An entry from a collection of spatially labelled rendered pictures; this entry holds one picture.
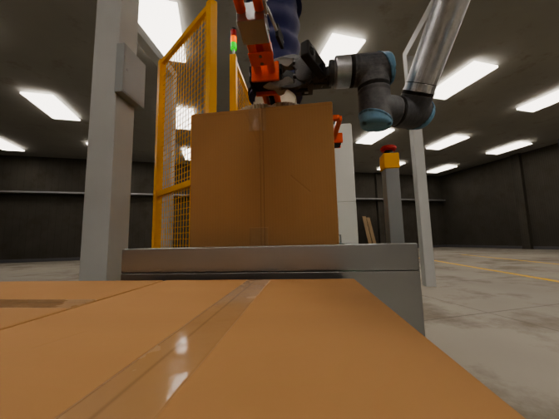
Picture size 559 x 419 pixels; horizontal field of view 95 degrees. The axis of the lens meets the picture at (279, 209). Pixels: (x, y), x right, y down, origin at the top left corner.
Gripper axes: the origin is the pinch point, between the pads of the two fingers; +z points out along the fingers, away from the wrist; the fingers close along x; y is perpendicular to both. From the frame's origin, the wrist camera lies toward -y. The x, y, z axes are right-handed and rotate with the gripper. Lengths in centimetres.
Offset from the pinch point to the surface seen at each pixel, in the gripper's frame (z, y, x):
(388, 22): -152, 308, 286
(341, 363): -12, -53, -58
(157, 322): 6, -45, -58
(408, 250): -32, -11, -53
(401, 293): -30, -11, -62
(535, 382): -104, 55, -112
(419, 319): -33, -11, -67
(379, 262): -26, -11, -55
